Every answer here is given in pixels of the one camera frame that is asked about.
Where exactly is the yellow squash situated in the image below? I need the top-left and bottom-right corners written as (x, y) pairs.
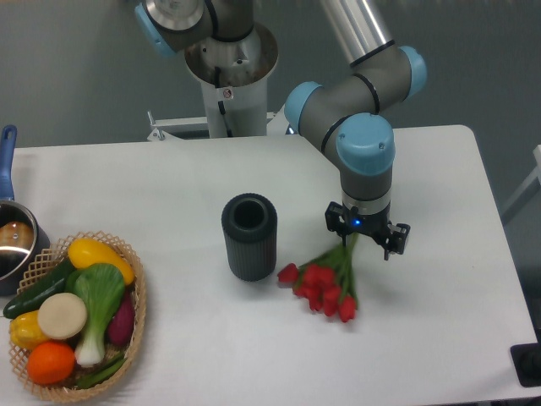
top-left (68, 238), bottom-right (135, 286)

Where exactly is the yellow bell pepper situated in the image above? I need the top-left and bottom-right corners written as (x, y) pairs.
top-left (9, 310), bottom-right (51, 350)

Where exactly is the beige round disc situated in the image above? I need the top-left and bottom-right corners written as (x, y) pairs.
top-left (37, 293), bottom-right (87, 340)

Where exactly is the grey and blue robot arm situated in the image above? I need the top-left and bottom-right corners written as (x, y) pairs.
top-left (134, 1), bottom-right (427, 255)

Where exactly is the blue-handled saucepan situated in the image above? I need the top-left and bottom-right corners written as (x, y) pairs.
top-left (1, 124), bottom-right (50, 297)

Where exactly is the green cucumber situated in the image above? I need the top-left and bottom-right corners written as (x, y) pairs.
top-left (3, 258), bottom-right (75, 320)

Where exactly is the black box at table edge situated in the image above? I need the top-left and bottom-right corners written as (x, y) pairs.
top-left (510, 343), bottom-right (540, 387)

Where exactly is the purple sweet potato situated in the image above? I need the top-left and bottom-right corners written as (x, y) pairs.
top-left (107, 292), bottom-right (135, 346)

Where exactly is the black pedestal cable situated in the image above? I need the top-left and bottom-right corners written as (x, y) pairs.
top-left (213, 66), bottom-right (233, 138)

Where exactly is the green bok choy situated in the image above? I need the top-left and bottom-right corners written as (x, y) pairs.
top-left (67, 263), bottom-right (125, 368)

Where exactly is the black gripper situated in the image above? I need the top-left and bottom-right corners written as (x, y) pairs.
top-left (325, 193), bottom-right (411, 261)

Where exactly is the dark grey ribbed vase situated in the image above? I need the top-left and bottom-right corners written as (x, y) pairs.
top-left (221, 193), bottom-right (277, 282)

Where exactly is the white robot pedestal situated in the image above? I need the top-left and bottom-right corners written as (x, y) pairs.
top-left (145, 23), bottom-right (297, 142)

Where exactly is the woven wicker basket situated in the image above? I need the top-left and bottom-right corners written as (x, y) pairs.
top-left (8, 231), bottom-right (146, 403)

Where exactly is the red tulip bouquet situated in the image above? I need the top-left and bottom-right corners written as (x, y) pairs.
top-left (277, 236), bottom-right (358, 323)

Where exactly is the green bean pod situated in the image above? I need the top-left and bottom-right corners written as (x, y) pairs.
top-left (75, 354), bottom-right (126, 389)

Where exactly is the orange fruit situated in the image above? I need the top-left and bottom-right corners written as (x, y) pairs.
top-left (26, 341), bottom-right (75, 385)

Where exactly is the white furniture leg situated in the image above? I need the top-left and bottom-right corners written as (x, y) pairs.
top-left (500, 145), bottom-right (540, 225)

